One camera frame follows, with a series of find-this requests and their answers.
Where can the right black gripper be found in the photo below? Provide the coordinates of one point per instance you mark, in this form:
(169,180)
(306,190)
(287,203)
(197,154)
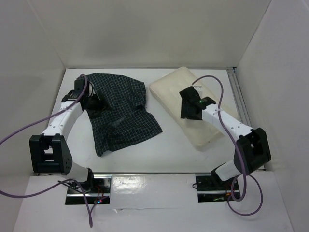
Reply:
(187,106)

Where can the cream pillow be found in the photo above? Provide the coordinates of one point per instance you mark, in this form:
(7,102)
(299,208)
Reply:
(166,92)

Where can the dark checked pillowcase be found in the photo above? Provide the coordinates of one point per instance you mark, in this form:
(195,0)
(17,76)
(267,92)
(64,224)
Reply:
(126,121)

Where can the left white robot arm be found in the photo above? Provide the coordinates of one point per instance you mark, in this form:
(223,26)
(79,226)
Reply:
(49,151)

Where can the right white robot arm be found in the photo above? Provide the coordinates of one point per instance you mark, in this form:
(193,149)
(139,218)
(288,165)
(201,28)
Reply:
(252,148)

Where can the aluminium rail at right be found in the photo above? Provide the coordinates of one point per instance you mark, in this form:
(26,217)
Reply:
(238,96)

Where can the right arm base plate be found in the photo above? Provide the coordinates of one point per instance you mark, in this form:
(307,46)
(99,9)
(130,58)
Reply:
(209,191)

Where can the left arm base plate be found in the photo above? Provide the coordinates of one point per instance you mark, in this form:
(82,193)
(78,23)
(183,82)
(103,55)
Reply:
(97,192)

